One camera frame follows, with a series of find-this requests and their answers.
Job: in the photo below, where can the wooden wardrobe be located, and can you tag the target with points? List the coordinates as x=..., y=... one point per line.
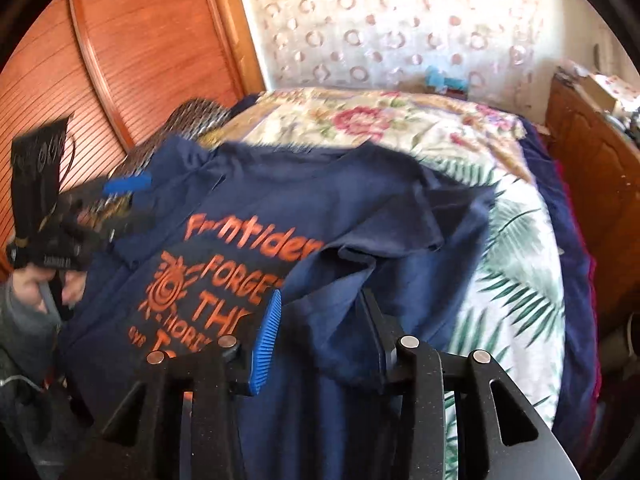
x=140, y=50

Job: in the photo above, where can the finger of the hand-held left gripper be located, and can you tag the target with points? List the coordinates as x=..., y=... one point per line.
x=127, y=185
x=125, y=222

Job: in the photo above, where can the blue toy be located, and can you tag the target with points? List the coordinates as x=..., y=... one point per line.
x=442, y=80

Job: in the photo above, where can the floral quilt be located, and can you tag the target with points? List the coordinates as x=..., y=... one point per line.
x=380, y=115

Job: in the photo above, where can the wooden cabinet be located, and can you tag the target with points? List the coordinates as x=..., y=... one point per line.
x=600, y=170

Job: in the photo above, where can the leaf print blanket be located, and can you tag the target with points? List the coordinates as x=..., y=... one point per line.
x=510, y=285

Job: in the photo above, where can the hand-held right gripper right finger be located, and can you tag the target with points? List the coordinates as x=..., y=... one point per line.
x=390, y=365

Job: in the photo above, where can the plain navy blanket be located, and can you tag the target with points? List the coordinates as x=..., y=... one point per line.
x=570, y=250

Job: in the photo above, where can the circle pattern curtain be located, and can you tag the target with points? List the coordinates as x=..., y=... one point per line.
x=400, y=20

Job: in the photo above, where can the cardboard box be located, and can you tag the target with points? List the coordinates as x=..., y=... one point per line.
x=602, y=91

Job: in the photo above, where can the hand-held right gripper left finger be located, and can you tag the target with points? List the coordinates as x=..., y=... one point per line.
x=265, y=347

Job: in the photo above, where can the person's left forearm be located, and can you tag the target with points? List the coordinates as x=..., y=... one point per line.
x=22, y=317

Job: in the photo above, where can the navy printed t-shirt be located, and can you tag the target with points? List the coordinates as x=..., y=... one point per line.
x=325, y=190

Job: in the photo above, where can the dark patterned pillow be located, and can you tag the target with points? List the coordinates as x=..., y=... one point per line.
x=190, y=120

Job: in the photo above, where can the person's dark clothing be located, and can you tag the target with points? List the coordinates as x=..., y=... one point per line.
x=30, y=400

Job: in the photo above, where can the person's left hand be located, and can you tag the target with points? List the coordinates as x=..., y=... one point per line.
x=27, y=285

